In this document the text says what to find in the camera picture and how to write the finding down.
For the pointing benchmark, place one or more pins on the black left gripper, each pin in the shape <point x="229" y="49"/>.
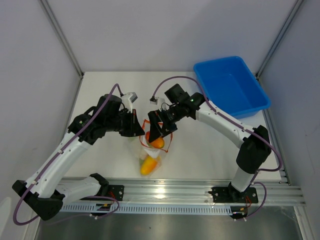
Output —
<point x="135" y="128"/>

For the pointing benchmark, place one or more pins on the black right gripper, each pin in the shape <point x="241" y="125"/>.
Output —
<point x="156" y="117"/>

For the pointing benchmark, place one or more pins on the orange red mango toy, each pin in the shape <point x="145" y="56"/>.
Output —
<point x="159" y="143"/>

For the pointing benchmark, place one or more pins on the clear zip top bag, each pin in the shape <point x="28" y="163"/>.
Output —
<point x="133" y="144"/>

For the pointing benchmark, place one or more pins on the yellow orange mango toy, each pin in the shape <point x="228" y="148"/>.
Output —
<point x="148" y="165"/>

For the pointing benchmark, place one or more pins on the white green cauliflower toy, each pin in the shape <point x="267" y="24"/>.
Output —
<point x="149" y="151"/>

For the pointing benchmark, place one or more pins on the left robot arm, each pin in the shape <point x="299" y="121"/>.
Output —
<point x="43" y="192"/>

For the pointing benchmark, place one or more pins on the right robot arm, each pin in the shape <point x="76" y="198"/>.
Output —
<point x="252" y="142"/>

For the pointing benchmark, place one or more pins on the blue plastic bin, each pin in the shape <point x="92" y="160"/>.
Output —
<point x="231" y="86"/>

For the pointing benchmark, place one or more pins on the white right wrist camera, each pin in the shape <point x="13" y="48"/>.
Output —
<point x="154" y="100"/>

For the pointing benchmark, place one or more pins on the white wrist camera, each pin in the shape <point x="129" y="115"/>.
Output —
<point x="154" y="100"/>
<point x="128" y="99"/>

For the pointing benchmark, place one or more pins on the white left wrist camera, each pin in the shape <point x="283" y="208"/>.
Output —
<point x="128" y="99"/>

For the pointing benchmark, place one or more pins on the aluminium mounting rail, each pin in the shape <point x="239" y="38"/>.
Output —
<point x="195" y="192"/>

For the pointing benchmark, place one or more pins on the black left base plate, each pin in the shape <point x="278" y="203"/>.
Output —
<point x="116" y="192"/>

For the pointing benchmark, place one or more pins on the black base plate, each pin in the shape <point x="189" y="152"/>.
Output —
<point x="116" y="192"/>
<point x="225" y="194"/>

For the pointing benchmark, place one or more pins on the white slotted cable duct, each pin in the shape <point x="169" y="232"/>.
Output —
<point x="134" y="208"/>

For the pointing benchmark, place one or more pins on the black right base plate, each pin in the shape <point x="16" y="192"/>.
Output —
<point x="225" y="194"/>

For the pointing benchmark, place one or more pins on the left aluminium frame post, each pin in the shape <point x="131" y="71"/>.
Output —
<point x="52" y="19"/>

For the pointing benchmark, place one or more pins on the aluminium frame post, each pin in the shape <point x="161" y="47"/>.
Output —
<point x="52" y="19"/>
<point x="284" y="28"/>

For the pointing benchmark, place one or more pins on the right aluminium frame post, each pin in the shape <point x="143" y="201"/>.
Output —
<point x="284" y="28"/>

